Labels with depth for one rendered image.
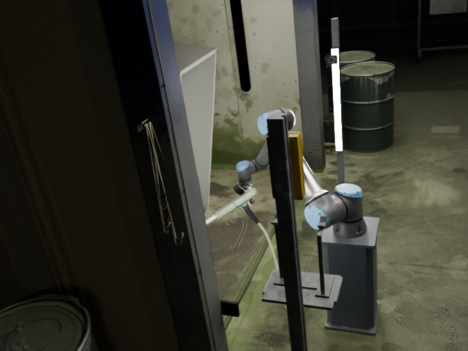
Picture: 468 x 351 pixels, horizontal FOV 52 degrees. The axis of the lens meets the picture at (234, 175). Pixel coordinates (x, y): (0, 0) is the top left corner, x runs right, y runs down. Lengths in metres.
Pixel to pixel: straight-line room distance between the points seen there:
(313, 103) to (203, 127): 1.69
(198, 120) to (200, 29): 1.75
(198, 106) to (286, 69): 1.62
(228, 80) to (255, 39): 0.51
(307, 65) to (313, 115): 0.50
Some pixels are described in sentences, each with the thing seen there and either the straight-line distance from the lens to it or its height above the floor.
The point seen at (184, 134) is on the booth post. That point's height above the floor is 1.50.
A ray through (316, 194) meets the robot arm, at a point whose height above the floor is 0.94.
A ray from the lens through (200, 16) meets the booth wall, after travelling 4.95.
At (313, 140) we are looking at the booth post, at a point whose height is 0.36.
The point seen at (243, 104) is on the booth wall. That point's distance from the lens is 5.00.
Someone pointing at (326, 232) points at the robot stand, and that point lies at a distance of 2.87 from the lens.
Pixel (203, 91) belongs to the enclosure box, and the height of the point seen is 1.35.
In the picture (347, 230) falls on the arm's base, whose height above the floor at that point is 0.68.
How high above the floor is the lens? 2.18
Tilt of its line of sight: 25 degrees down
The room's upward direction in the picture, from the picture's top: 8 degrees counter-clockwise
